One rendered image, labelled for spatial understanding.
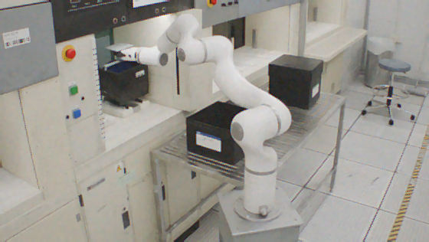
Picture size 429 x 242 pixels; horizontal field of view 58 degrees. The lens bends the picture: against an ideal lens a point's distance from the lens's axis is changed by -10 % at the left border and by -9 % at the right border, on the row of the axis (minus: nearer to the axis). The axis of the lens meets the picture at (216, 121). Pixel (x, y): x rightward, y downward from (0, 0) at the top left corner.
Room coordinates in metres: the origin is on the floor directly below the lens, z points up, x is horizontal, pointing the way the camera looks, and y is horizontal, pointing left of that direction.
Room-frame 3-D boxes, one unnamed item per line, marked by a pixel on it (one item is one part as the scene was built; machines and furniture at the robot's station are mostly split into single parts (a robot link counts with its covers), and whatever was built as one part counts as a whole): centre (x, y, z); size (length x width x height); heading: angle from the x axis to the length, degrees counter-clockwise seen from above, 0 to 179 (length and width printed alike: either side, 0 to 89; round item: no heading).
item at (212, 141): (1.86, -0.04, 0.85); 0.28 x 0.28 x 0.17; 55
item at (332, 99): (2.19, -0.28, 0.38); 1.30 x 0.60 x 0.76; 147
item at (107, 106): (2.12, 0.51, 0.89); 0.22 x 0.21 x 0.04; 57
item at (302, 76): (2.53, -0.51, 0.89); 0.29 x 0.29 x 0.25; 60
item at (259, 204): (1.34, -0.16, 0.85); 0.19 x 0.19 x 0.18
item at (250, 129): (1.32, -0.14, 1.07); 0.19 x 0.12 x 0.24; 127
